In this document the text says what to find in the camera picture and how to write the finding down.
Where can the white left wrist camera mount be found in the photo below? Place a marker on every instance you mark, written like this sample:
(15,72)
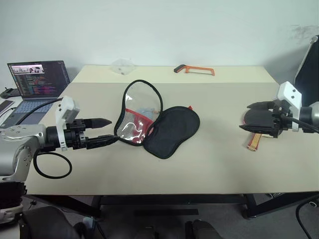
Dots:
(65,104)

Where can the black panel with silver frame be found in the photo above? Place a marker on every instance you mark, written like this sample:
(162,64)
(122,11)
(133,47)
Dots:
(310,82)

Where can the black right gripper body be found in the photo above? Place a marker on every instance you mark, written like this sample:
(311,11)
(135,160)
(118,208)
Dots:
(280,122)

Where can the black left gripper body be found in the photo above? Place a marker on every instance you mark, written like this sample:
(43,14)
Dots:
(74,137)

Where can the black clear zip pouch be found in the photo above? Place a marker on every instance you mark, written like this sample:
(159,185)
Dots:
(174,129)

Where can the black smartphone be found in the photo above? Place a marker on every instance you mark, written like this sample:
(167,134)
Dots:
(5,105)

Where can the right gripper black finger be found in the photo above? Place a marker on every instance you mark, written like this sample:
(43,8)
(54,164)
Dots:
(261,105)
(259,129)

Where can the black metal table frame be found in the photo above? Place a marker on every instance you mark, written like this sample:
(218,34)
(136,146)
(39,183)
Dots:
(174,199)

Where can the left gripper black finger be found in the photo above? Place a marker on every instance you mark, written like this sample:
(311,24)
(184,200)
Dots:
(98,142)
(96,123)

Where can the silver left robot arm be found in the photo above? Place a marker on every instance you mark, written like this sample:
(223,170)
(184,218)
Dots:
(20,134)

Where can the open grey laptop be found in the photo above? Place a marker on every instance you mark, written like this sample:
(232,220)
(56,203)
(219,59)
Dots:
(37,79)

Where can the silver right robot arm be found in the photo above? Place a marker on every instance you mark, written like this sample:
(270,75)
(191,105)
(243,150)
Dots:
(314,112)

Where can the black handheld controller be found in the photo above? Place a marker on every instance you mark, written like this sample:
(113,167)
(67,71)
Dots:
(8,93)

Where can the clear plastic bag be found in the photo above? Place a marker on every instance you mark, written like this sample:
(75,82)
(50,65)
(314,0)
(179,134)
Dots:
(122,67)

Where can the black table tennis paddle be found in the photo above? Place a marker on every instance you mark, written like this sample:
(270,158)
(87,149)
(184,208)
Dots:
(256,117)

